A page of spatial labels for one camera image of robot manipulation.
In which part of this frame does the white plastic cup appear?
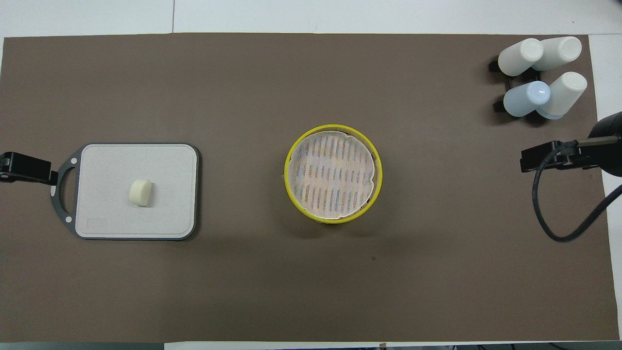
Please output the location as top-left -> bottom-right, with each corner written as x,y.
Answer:
532,36 -> 583,72
498,38 -> 544,77

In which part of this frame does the black cup rack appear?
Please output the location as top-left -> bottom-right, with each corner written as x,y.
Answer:
488,55 -> 546,114

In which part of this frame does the white steamed bun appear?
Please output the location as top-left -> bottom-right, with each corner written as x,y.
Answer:
129,179 -> 154,207

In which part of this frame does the white steamer liner cloth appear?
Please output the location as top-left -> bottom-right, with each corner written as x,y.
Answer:
286,130 -> 376,219

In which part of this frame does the light blue plastic cup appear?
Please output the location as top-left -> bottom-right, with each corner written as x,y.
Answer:
503,81 -> 552,118

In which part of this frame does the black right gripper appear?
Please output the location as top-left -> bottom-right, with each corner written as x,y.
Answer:
520,140 -> 585,174

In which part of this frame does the yellow round steamer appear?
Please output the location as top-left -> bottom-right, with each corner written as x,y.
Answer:
284,125 -> 383,225

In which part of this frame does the brown table mat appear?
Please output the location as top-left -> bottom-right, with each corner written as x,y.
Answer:
0,33 -> 621,344

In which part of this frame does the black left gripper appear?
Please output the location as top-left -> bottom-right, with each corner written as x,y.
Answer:
0,152 -> 58,186

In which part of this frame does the white cup with blue rim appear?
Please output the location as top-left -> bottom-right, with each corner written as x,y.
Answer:
536,71 -> 588,120

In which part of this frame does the grey white cutting board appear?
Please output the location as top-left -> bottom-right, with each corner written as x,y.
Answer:
51,142 -> 200,242

